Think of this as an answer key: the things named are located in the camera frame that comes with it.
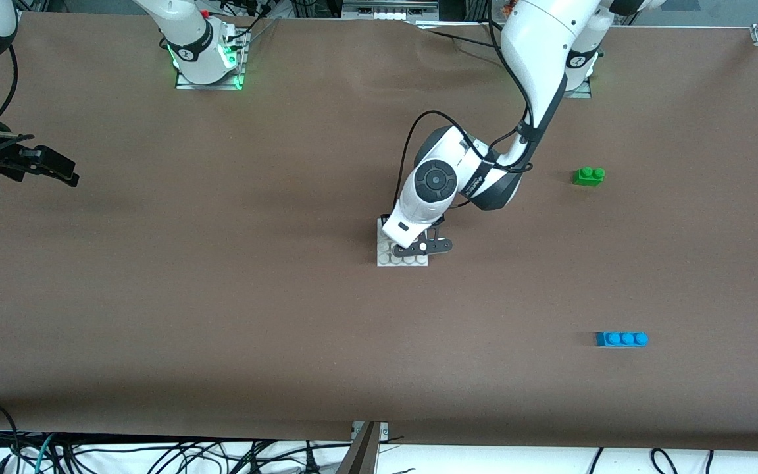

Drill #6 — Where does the white studded base plate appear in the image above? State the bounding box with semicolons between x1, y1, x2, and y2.
376;217;430;267

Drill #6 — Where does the blue three-stud block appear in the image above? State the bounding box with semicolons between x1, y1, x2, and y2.
595;331;649;348

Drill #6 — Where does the brown table cover sheet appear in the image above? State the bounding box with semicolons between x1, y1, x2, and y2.
0;12;758;452

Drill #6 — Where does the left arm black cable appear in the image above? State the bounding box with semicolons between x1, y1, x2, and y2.
393;0;538;213

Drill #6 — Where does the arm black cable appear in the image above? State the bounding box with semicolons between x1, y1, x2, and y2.
393;0;538;213
0;46;20;130

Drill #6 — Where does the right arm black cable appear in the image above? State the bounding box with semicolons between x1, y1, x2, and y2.
0;46;20;130

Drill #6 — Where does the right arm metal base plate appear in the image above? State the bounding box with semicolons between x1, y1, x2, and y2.
175;26;248;91

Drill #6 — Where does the long black cable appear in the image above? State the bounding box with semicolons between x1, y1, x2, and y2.
415;25;508;51

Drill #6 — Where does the silver metal bracket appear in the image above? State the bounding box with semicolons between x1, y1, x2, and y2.
351;421;390;440

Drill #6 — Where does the aluminium frame bar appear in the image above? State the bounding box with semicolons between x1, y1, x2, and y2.
341;0;440;20

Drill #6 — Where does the black cable bundle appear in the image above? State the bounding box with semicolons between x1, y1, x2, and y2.
218;0;281;50

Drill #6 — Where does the dark slanted post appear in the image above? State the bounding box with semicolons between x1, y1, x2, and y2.
334;421;381;474

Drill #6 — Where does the teal cable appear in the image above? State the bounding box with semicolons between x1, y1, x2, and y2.
34;433;57;474

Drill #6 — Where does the tangle of black cables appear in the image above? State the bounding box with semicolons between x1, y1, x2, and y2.
0;434;353;474

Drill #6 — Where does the black u-shaped cable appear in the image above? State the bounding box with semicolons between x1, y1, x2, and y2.
651;449;681;474

